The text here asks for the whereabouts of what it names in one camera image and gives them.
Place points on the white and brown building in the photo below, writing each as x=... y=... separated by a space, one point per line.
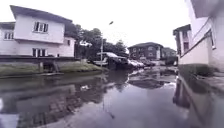
x=184 y=38

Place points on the green hedge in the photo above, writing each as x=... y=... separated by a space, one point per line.
x=196 y=70

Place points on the low dark boundary wall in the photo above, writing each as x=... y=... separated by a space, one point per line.
x=30 y=60

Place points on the grey brick paved road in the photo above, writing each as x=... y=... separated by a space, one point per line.
x=53 y=111

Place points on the dark wet footpath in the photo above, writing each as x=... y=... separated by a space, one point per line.
x=206 y=103

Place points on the large water puddle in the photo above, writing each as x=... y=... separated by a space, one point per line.
x=133 y=100

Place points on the white house with dark roof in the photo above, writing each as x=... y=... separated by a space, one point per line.
x=36 y=36

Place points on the row of parked cars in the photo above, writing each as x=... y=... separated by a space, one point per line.
x=116 y=61

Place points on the white boundary wall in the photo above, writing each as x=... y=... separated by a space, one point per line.
x=198 y=53

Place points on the row of trees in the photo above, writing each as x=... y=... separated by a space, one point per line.
x=90 y=41

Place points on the dark brick building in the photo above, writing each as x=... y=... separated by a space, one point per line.
x=146 y=51

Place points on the grass strip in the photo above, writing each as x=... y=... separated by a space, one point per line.
x=76 y=67

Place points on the street lamp pole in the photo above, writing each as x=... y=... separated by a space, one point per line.
x=101 y=50

